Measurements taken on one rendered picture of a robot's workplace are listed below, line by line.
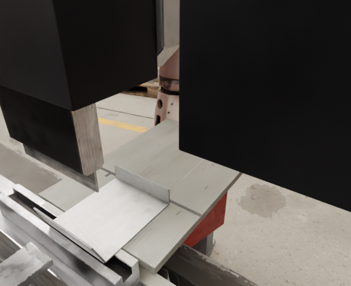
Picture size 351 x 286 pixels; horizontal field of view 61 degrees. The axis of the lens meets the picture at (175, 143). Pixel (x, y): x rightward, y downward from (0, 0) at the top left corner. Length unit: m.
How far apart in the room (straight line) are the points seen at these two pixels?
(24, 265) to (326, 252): 1.60
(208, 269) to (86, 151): 0.28
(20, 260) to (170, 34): 0.24
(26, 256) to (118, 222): 0.09
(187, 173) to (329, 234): 1.54
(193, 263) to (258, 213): 1.43
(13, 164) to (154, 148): 0.37
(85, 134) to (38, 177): 0.45
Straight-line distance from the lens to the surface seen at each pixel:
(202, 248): 1.48
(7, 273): 0.31
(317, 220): 1.94
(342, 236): 1.90
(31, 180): 0.65
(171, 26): 0.18
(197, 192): 0.36
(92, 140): 0.22
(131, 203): 0.35
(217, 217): 0.76
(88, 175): 0.23
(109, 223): 0.33
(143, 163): 0.41
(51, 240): 0.34
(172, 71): 0.65
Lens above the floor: 1.23
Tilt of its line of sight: 30 degrees down
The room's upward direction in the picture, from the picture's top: straight up
